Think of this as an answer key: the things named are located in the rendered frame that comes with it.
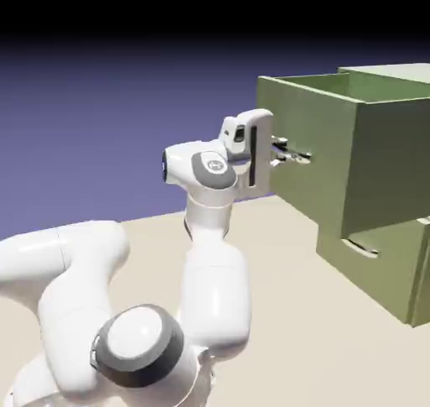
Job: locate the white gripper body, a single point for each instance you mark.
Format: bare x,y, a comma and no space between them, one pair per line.
262,152

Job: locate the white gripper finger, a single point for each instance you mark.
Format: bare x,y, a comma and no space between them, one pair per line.
278,161
280,140

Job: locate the green closed drawer front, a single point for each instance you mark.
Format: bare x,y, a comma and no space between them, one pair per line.
369,279

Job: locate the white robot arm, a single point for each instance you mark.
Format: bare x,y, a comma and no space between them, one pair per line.
215,279

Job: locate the green cabinet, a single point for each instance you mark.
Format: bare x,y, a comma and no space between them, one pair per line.
386,73

